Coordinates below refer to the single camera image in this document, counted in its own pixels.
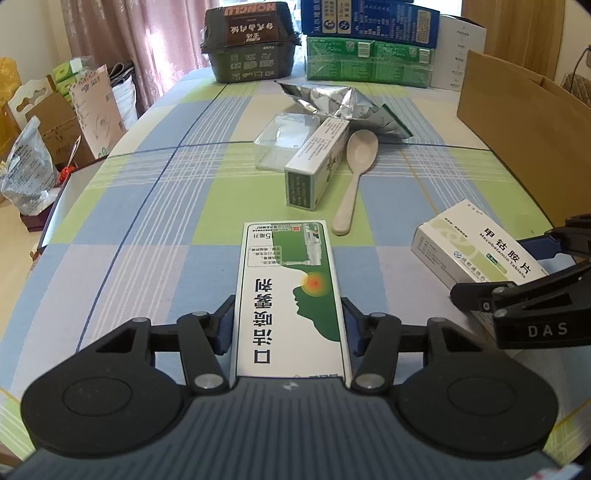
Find white tablet medicine box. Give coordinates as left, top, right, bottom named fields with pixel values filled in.
left=411, top=200, right=547, bottom=288

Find green white spray box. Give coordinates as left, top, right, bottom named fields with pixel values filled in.
left=230, top=220, right=352, bottom=384

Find slim white green medicine box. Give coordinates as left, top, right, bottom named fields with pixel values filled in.
left=284, top=118, right=349, bottom=211

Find beige plastic spoon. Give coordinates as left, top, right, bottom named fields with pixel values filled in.
left=332, top=130, right=379, bottom=236

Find clear plastic case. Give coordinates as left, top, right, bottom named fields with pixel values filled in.
left=252, top=113, right=322, bottom=173

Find silver green tea bag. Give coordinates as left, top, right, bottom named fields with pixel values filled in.
left=276, top=81, right=413, bottom=140

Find brown cardboard box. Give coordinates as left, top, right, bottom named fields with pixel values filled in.
left=457, top=51, right=590, bottom=226

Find checked tablecloth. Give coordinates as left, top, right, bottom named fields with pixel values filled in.
left=0, top=68, right=591, bottom=462

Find quilted beige chair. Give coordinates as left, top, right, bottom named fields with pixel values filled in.
left=561, top=72, right=591, bottom=107

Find open white gift box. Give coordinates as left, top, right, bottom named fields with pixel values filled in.
left=30, top=157, right=106, bottom=262

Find brown curtain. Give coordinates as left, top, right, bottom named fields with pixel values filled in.
left=462, top=0, right=565, bottom=79

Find white tall box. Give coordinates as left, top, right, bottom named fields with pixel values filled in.
left=431, top=15, right=487, bottom=92

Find brown white hanger box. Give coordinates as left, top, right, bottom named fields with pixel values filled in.
left=8, top=75, right=96, bottom=169

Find grey printed plastic bag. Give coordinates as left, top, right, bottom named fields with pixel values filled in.
left=1, top=116, right=58, bottom=216

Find pink white paper envelope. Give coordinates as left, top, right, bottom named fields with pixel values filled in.
left=69, top=65, right=126, bottom=159

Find blue milk carton box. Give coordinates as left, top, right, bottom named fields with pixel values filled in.
left=301, top=0, right=440, bottom=49

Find green wrapped carton pack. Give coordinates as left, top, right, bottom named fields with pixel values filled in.
left=305, top=36, right=435, bottom=88

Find green tissue packs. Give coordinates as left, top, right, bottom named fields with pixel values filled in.
left=51, top=56, right=94, bottom=96

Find black Honglu food container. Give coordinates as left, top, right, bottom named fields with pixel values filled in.
left=201, top=1, right=301, bottom=84

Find pink curtain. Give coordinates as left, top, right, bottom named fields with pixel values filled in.
left=60, top=0, right=219, bottom=113

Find yellow plastic bag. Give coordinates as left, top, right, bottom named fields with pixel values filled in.
left=0, top=57, right=22, bottom=155

